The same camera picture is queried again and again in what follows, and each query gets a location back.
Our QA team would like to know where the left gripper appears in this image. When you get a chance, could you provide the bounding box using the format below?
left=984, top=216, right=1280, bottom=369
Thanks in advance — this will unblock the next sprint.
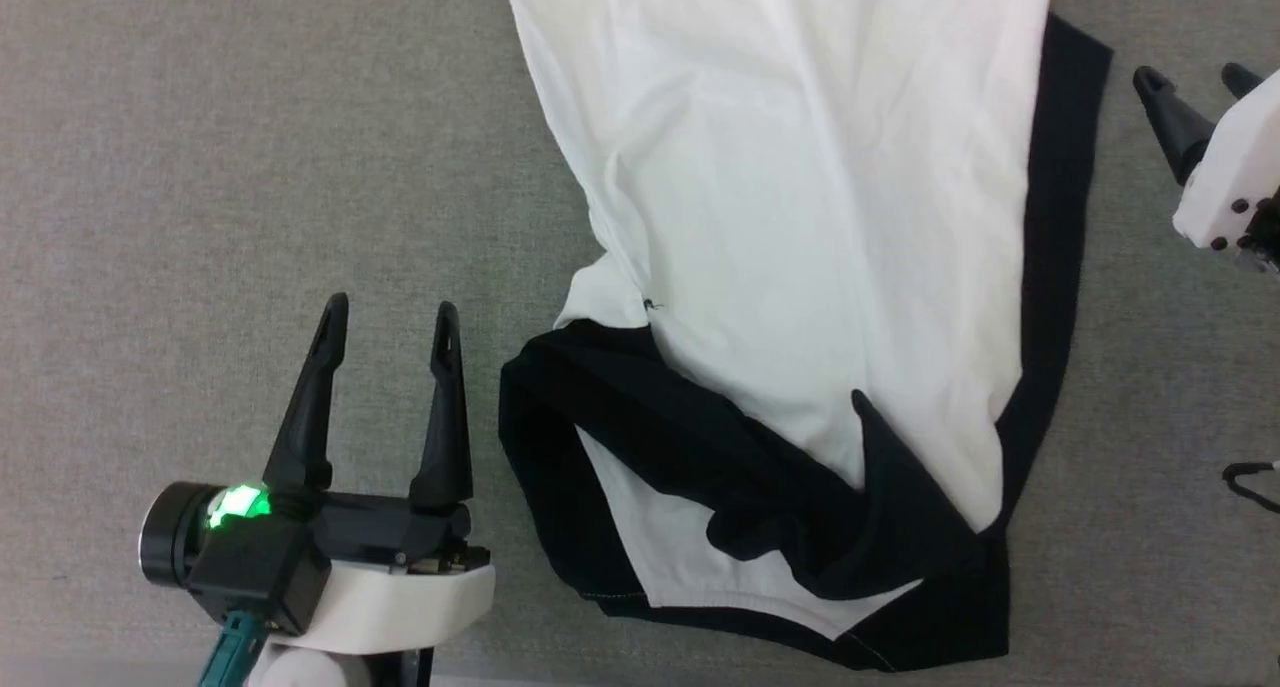
left=262, top=292, right=497, bottom=657

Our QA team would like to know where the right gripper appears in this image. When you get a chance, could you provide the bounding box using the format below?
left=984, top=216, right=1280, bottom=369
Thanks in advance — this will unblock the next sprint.
left=1132, top=62, right=1280, bottom=254

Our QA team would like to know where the black and white t-shirt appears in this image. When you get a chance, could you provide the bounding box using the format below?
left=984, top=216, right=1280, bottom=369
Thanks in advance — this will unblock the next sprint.
left=498, top=0, right=1114, bottom=673

